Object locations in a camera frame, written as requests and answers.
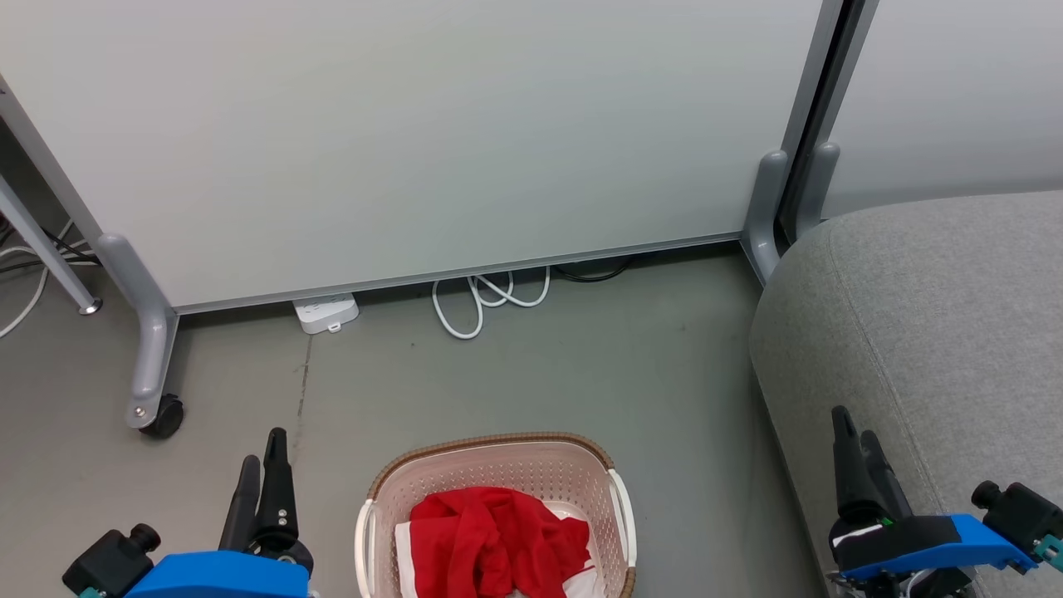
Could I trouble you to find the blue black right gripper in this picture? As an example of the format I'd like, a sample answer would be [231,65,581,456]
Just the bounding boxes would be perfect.
[829,405,1041,598]

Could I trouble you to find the beige plastic laundry basket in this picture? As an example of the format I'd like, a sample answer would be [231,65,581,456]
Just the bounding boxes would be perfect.
[355,432,639,598]

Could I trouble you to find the white cable by table leg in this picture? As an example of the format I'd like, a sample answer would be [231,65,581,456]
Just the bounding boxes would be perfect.
[0,220,77,341]

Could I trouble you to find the grey fabric sofa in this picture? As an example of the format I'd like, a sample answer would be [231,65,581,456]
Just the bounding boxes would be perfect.
[750,191,1063,598]

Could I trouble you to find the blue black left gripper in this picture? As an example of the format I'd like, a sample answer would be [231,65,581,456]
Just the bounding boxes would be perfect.
[123,428,316,598]

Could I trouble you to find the black floor cable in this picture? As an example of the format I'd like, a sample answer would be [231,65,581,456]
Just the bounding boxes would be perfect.
[552,257,632,284]

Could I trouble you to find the grey metal table leg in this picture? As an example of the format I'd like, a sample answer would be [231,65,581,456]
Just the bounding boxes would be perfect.
[0,174,103,317]

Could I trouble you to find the black caster wheel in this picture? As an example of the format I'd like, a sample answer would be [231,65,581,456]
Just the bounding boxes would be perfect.
[141,395,185,439]

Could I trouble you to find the grey partition leg with caster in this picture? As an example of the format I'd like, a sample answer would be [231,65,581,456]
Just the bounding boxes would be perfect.
[96,233,180,429]

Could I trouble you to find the red and white garment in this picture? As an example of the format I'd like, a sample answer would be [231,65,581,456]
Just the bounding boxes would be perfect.
[409,487,593,598]

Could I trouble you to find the white power strip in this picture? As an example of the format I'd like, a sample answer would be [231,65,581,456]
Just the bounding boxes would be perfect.
[292,292,360,336]

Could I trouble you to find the black cables by table leg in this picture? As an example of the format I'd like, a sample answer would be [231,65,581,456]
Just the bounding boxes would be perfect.
[0,228,102,273]

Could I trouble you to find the grey partition foot bracket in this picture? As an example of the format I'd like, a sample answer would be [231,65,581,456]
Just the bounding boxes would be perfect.
[796,143,841,242]
[742,149,790,285]

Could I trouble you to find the white coiled power cable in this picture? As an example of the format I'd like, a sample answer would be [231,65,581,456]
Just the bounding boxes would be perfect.
[431,266,552,341]

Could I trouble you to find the large white partition panel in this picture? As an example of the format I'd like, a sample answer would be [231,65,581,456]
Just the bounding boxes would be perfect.
[0,0,848,316]

